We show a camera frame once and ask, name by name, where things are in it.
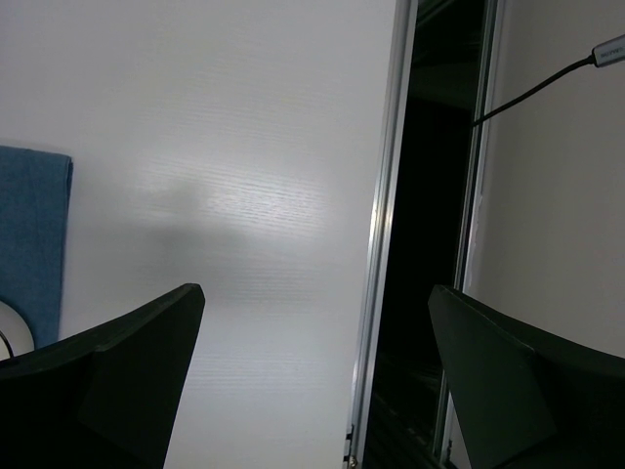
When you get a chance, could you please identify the white two-handled soup bowl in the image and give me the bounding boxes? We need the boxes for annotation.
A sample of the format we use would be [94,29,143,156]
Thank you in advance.
[0,302,35,361]

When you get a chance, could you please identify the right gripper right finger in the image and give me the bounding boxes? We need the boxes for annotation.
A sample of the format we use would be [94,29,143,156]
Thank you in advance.
[429,285,624,468]

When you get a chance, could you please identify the black usb cable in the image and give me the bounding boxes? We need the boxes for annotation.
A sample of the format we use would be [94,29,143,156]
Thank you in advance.
[471,34,625,127]

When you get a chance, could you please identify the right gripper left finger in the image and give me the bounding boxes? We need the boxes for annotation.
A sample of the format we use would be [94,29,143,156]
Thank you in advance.
[1,284,204,468]

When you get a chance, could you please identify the blue cloth placemat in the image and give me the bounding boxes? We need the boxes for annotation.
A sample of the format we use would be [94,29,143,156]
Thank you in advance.
[1,147,73,348]

